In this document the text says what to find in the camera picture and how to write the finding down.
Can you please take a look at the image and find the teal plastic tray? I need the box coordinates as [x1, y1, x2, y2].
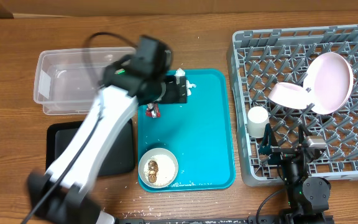
[137, 68, 236, 192]

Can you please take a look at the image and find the clear plastic bin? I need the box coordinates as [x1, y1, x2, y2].
[34, 47, 135, 115]

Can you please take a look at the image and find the pink bowl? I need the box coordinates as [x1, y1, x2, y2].
[268, 82, 311, 110]

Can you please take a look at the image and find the large white plate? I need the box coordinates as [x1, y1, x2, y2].
[303, 52, 354, 114]

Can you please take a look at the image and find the red foil wrapper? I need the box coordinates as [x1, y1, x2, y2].
[145, 103, 160, 118]

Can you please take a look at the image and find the cream paper cup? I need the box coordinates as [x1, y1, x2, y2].
[247, 106, 269, 138]

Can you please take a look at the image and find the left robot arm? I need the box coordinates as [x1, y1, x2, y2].
[23, 34, 187, 223]

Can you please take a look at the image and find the brown food piece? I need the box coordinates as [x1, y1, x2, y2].
[148, 161, 158, 183]

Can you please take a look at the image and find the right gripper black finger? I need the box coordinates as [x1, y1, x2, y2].
[298, 124, 312, 147]
[258, 123, 279, 155]

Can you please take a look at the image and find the white tissue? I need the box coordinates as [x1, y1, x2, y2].
[175, 68, 196, 96]

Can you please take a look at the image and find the grey bowl with rice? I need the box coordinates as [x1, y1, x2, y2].
[138, 148, 178, 189]

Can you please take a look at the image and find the black plastic bin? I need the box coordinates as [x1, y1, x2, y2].
[45, 119, 135, 177]

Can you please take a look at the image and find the grey dish rack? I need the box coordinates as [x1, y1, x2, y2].
[227, 24, 358, 187]

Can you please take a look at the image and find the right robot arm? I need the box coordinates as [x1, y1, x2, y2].
[255, 124, 334, 224]

